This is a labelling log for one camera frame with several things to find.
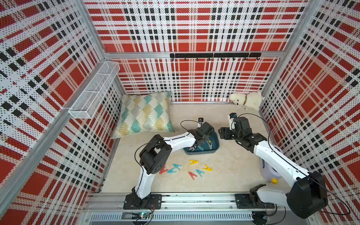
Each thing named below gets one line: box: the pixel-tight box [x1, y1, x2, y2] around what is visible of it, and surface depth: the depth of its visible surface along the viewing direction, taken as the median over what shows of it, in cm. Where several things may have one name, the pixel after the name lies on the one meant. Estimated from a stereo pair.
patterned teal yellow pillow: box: [111, 90, 175, 140], surface depth 95 cm
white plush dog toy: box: [228, 91, 263, 112], surface depth 117 cm
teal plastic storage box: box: [183, 131, 220, 156], surface depth 95 cm
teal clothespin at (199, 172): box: [195, 169, 206, 178], surface depth 86 cm
